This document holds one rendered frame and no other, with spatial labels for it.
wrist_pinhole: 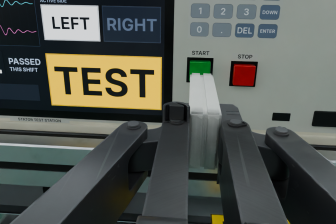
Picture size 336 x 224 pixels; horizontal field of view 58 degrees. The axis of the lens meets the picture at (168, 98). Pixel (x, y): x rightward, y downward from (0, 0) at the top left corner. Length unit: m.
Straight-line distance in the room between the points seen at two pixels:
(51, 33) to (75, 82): 0.05
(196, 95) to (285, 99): 0.14
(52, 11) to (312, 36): 0.22
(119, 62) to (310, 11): 0.16
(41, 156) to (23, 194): 0.26
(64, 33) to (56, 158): 0.11
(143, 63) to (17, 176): 0.16
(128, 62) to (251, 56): 0.11
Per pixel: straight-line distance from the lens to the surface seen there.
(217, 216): 0.28
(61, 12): 0.28
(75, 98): 0.30
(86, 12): 0.28
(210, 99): 0.16
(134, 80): 0.28
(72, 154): 0.29
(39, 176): 0.32
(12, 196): 0.57
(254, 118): 0.29
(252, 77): 0.27
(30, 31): 0.30
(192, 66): 0.26
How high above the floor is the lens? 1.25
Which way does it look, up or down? 20 degrees down
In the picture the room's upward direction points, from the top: 1 degrees clockwise
